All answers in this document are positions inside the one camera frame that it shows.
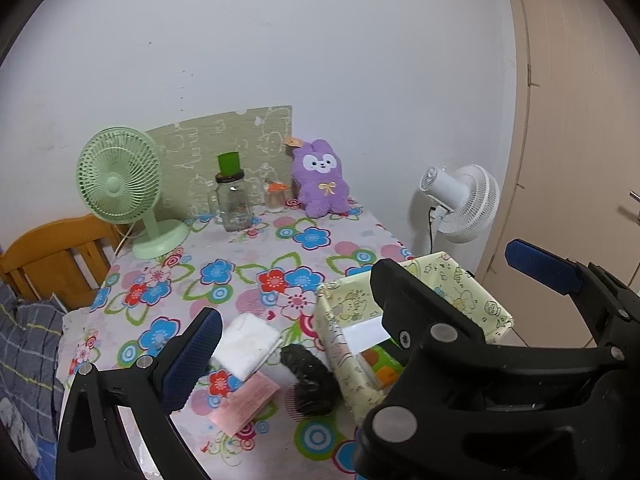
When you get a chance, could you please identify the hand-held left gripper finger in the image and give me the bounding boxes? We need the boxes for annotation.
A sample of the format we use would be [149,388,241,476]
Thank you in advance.
[55,306,224,480]

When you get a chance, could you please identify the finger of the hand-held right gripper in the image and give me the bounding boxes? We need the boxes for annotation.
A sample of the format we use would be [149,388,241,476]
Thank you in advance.
[353,258,640,480]
[504,239,640,361]

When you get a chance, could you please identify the pink paper card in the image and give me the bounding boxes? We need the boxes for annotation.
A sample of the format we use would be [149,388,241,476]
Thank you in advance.
[210,372,281,436]

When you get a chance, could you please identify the yellow cartoon print box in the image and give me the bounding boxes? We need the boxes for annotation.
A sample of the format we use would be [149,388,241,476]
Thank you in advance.
[313,251,515,426]

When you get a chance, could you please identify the black plastic bag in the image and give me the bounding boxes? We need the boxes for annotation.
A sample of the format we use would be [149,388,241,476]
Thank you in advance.
[280,344,338,417]

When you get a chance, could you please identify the white folded cloth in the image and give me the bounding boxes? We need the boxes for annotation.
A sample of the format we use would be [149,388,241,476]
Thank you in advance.
[212,313,282,382]

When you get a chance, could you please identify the orange green packet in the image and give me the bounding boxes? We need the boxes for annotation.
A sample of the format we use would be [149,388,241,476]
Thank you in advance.
[361,344,407,390]

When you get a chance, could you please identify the white desk fan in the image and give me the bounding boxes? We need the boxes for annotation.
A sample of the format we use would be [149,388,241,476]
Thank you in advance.
[419,164,501,244]

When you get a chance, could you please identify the floral tablecloth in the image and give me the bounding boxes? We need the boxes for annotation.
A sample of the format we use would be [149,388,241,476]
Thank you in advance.
[67,199,421,480]

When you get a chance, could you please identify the purple plush rabbit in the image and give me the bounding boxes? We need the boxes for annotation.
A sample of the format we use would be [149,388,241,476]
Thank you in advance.
[281,135,351,219]

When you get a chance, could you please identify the beige door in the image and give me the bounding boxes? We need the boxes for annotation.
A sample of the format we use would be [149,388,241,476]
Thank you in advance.
[475,0,640,351]

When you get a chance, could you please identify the orange lid swab container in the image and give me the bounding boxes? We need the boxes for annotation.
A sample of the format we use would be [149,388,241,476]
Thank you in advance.
[263,180,291,212]

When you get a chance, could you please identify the glass jar mug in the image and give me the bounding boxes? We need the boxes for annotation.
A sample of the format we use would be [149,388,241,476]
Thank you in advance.
[207,172,253,232]

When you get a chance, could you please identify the blue plaid bedding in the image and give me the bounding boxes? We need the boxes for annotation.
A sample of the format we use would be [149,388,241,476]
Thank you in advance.
[0,285,68,461]

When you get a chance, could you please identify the wooden chair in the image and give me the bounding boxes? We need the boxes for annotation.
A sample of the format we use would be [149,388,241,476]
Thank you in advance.
[0,213,126,311]

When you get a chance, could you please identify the green desk fan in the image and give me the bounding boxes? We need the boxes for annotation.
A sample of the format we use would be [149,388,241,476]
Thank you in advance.
[76,127,190,261]

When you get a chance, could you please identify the green plastic cup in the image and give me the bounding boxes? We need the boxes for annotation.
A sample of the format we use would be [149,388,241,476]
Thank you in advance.
[217,151,242,177]

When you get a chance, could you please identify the green patterned board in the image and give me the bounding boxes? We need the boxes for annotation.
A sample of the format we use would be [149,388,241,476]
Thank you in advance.
[145,105,293,221]

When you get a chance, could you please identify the metal door handle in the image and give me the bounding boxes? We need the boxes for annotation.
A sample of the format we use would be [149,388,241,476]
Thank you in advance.
[617,189,640,222]

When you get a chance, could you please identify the white fan cable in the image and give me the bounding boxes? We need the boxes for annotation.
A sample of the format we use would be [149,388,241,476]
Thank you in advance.
[114,222,138,261]

